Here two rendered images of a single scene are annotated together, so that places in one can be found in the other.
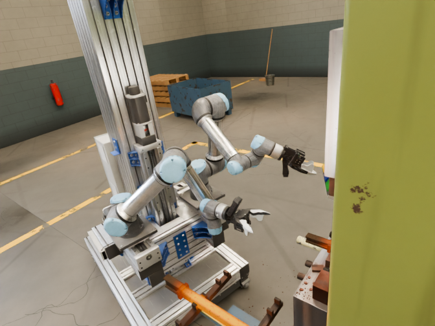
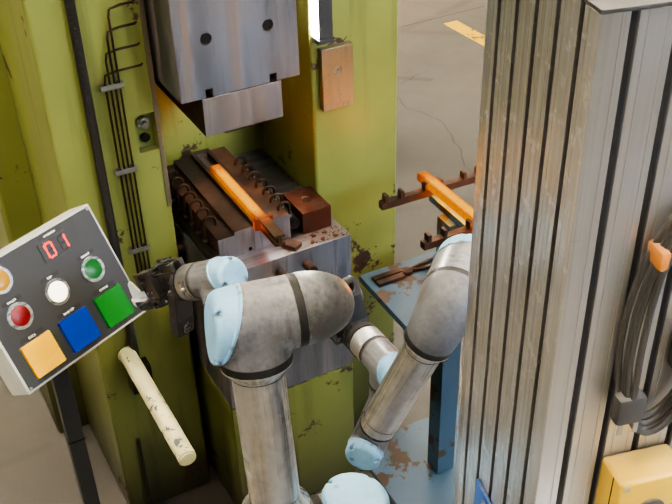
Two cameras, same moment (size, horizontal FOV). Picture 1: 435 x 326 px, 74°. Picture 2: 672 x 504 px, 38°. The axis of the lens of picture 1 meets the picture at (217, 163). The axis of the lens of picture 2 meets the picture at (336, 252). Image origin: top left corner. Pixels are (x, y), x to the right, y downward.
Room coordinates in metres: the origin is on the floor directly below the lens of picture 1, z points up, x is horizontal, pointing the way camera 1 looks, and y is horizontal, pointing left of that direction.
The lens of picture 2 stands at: (2.72, 0.51, 2.34)
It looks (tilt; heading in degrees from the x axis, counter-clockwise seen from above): 35 degrees down; 201
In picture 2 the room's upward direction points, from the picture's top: 2 degrees counter-clockwise
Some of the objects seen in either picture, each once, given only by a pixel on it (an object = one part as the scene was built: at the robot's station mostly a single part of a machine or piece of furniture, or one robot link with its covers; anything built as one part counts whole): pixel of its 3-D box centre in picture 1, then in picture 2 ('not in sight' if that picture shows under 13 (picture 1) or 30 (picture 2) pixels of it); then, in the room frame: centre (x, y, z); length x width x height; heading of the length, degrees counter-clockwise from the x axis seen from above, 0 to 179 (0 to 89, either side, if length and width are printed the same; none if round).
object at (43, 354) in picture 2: not in sight; (42, 354); (1.47, -0.62, 1.01); 0.07 x 0.05 x 0.07; 163
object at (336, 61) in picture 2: not in sight; (336, 76); (0.54, -0.30, 1.27); 0.09 x 0.02 x 0.17; 138
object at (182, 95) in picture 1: (200, 99); not in sight; (6.39, 0.18, 0.36); 1.21 x 0.81 x 0.72; 37
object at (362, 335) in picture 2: (223, 211); (369, 343); (1.19, 0.00, 0.98); 0.08 x 0.05 x 0.08; 138
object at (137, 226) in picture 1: (129, 222); not in sight; (1.37, 0.54, 0.87); 0.15 x 0.15 x 0.10
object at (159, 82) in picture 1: (164, 90); not in sight; (8.16, 1.16, 0.35); 1.26 x 0.88 x 0.70; 49
